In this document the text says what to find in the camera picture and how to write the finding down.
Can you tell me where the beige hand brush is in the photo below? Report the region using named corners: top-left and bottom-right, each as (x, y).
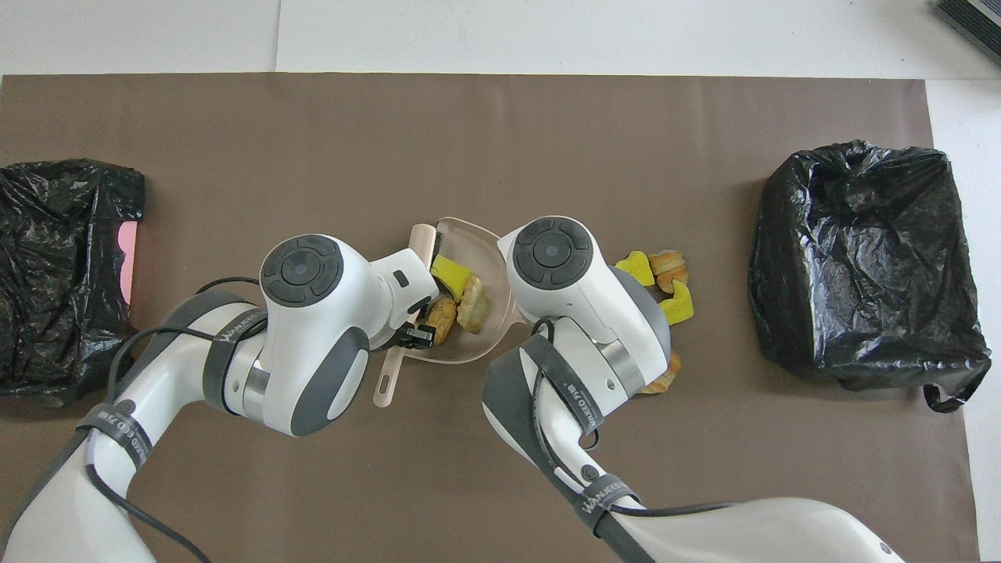
top-left (372, 223), bottom-right (439, 410)

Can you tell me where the orange striped croissant piece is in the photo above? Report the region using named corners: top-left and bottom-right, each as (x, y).
top-left (641, 350), bottom-right (683, 396)

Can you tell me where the black plastic trash bag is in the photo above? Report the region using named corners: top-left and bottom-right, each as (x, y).
top-left (0, 159), bottom-right (146, 396)
top-left (748, 139), bottom-right (992, 414)

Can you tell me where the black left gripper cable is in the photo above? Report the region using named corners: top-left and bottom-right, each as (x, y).
top-left (86, 275), bottom-right (263, 563)

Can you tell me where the brown oval bread roll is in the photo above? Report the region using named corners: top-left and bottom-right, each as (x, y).
top-left (425, 299), bottom-right (458, 345)

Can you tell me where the dark grey ribbed device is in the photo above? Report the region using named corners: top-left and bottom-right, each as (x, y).
top-left (931, 0), bottom-right (1001, 67)

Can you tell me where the brown paper table mat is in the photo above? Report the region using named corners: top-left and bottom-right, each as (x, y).
top-left (0, 73), bottom-right (981, 563)

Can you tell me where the pale bread chunk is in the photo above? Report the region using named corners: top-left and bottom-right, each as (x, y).
top-left (457, 278), bottom-right (490, 335)

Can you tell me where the small yellow sponge piece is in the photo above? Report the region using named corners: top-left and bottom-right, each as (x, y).
top-left (659, 280), bottom-right (694, 325)

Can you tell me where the large yellow sponge piece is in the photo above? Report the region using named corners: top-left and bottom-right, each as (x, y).
top-left (615, 250), bottom-right (656, 287)

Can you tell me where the pale pink dustpan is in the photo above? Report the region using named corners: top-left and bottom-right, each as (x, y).
top-left (407, 217), bottom-right (523, 365)

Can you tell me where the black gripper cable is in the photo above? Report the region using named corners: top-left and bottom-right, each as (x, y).
top-left (530, 317), bottom-right (740, 518)
top-left (86, 275), bottom-right (263, 563)

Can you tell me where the pale striped bread piece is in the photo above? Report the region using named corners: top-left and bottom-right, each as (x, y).
top-left (649, 249), bottom-right (689, 294)

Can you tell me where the pink plastic bin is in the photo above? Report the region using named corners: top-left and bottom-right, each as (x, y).
top-left (117, 221), bottom-right (138, 306)

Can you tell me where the yellow rectangular sponge piece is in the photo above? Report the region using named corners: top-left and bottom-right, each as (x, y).
top-left (430, 254), bottom-right (472, 294)

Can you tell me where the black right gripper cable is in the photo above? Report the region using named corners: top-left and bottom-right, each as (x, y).
top-left (530, 317), bottom-right (740, 518)

